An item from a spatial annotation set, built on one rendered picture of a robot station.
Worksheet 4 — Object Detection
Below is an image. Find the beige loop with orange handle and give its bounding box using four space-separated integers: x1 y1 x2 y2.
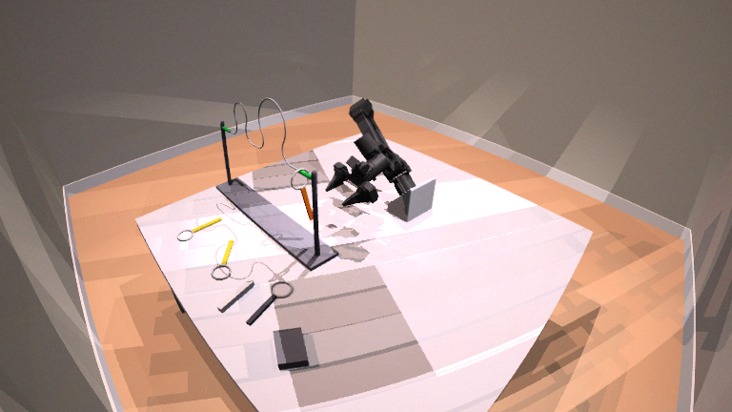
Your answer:
291 168 314 221

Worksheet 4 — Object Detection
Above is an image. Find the grey loop with yellow handle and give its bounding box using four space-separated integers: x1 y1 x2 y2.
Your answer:
176 217 222 241
212 239 234 279

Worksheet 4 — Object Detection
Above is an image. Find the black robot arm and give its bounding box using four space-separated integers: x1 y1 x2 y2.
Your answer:
345 98 416 196

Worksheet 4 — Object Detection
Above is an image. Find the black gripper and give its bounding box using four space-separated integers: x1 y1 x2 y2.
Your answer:
325 160 378 206

